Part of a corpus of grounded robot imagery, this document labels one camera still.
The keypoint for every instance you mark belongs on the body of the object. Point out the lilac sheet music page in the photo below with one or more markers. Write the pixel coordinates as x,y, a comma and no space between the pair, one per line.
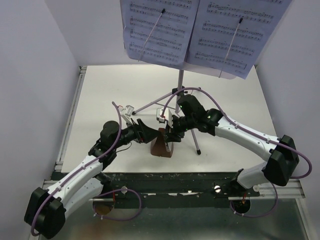
229,35
158,31

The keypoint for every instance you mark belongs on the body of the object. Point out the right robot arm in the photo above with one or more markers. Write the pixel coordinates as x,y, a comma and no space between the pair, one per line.
278,153

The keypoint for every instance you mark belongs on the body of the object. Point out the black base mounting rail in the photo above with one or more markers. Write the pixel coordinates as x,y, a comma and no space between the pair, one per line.
132,199

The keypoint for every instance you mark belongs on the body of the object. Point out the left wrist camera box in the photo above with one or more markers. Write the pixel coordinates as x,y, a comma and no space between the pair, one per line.
126,111

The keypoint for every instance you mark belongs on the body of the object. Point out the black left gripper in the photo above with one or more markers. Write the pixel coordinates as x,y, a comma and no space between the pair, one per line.
143,133

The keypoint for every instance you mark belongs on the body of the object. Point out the brown wooden metronome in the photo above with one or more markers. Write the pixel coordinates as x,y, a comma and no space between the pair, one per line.
160,148

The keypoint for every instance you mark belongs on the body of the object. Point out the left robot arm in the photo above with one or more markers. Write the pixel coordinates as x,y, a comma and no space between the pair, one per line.
49,208

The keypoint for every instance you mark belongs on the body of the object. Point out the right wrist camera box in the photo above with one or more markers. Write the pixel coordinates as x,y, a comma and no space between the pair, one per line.
165,117

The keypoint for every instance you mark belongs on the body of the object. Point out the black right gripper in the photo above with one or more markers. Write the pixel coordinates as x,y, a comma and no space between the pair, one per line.
171,135

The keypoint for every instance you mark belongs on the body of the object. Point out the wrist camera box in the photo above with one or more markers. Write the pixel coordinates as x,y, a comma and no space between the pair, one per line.
165,117
126,111

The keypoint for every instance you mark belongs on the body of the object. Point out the lilac perforated music stand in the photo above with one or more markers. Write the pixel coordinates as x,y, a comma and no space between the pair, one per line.
196,68

